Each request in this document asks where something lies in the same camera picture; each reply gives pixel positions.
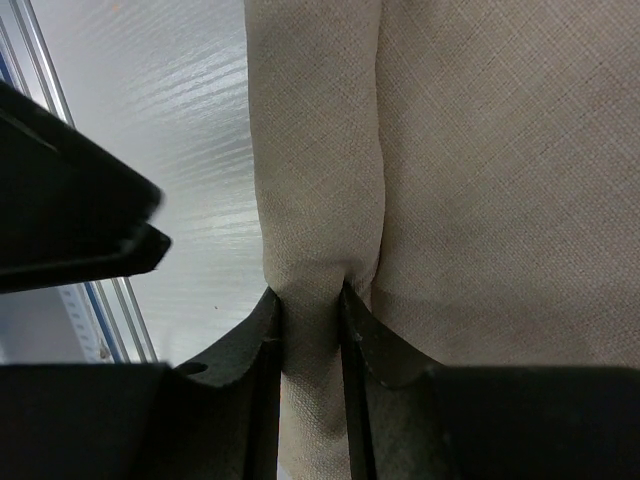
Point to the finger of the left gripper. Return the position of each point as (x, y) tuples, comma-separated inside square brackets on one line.
[(142, 258), (63, 197)]

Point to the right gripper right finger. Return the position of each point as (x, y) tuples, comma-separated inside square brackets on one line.
[(410, 417)]

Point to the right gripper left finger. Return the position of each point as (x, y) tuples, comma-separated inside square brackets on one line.
[(215, 416)]

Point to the beige cloth napkin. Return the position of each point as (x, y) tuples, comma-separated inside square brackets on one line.
[(470, 167)]

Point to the aluminium mounting rail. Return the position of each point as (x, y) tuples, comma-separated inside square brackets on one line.
[(35, 327)]

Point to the white slotted cable duct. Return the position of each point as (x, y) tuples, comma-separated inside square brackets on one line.
[(85, 326)]

